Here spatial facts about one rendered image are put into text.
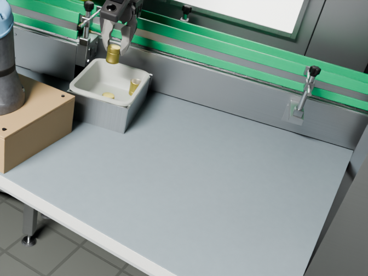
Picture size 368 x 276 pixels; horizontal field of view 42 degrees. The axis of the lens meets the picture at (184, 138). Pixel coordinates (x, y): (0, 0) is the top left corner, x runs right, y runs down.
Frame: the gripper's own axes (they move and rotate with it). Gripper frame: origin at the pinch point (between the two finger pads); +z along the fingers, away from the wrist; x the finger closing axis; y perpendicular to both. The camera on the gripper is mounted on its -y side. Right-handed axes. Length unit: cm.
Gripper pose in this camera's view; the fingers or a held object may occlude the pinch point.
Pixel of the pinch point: (114, 49)
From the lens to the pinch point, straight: 133.8
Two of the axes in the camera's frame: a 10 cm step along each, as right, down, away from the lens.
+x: -9.4, -3.2, 1.1
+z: -2.2, 8.2, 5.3
